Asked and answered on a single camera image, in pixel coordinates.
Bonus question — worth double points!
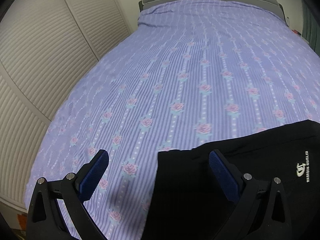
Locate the black pants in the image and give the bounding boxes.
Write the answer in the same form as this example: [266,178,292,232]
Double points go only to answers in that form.
[142,120,319,239]

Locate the purple floral bed sheet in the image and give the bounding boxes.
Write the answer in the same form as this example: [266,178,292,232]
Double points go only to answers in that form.
[24,0,319,239]

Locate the white louvered wardrobe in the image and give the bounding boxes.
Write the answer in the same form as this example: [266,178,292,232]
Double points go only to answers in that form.
[1,0,130,211]

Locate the green curtain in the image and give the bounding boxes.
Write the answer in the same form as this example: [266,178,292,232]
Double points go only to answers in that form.
[302,2,319,55]

